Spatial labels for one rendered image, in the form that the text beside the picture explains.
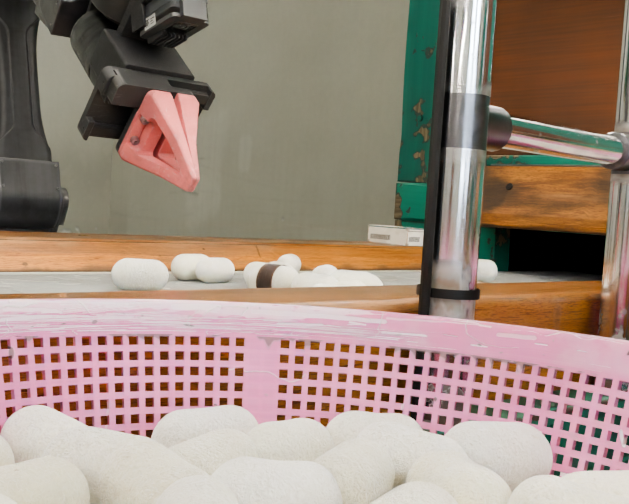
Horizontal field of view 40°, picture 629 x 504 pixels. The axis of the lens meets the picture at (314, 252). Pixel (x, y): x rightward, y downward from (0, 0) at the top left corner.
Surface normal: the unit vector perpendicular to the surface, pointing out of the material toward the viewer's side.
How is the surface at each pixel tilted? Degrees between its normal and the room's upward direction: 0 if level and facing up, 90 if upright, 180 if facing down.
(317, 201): 90
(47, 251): 45
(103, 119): 130
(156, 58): 40
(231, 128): 90
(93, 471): 76
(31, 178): 71
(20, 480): 36
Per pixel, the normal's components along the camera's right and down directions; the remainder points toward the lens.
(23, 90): 0.58, -0.25
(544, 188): -0.65, -0.40
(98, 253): 0.52, -0.65
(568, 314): 0.68, 0.08
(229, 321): 0.19, -0.20
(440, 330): -0.31, -0.24
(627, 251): -0.35, 0.03
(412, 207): -0.73, -0.01
